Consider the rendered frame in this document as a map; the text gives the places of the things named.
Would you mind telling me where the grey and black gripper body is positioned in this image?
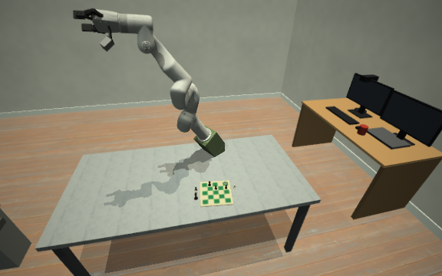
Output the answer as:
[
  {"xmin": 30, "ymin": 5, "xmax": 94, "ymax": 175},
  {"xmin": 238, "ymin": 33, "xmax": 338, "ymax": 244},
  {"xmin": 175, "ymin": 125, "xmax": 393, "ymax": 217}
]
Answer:
[{"xmin": 92, "ymin": 9, "xmax": 122, "ymax": 33}]

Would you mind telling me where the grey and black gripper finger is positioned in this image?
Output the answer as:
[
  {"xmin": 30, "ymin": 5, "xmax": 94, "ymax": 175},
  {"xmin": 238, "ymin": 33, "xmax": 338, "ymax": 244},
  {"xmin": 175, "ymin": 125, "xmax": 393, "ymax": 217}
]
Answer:
[
  {"xmin": 73, "ymin": 8, "xmax": 104, "ymax": 20},
  {"xmin": 81, "ymin": 24, "xmax": 105, "ymax": 34}
]

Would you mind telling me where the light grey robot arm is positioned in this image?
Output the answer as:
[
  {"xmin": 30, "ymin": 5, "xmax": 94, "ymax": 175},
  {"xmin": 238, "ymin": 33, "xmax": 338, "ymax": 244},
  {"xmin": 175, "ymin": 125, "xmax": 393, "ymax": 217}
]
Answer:
[{"xmin": 100, "ymin": 14, "xmax": 212, "ymax": 142}]

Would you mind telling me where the green and cream chessboard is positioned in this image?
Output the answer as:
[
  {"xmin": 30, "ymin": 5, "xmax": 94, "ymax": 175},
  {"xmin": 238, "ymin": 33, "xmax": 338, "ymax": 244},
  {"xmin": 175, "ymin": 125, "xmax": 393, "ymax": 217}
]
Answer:
[{"xmin": 200, "ymin": 180, "xmax": 233, "ymax": 207}]

